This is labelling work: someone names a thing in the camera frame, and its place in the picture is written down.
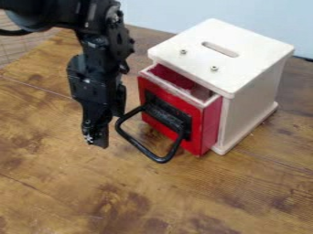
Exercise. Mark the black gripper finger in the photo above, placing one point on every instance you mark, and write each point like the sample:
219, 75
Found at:
96, 134

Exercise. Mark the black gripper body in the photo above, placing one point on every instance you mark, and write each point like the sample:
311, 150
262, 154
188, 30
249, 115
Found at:
100, 92

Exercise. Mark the black drawer handle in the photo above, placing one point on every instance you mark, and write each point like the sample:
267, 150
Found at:
142, 136

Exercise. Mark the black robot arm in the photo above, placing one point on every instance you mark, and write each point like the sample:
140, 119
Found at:
94, 19

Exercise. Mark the white wooden box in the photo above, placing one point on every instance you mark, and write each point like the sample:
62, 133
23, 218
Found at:
239, 64

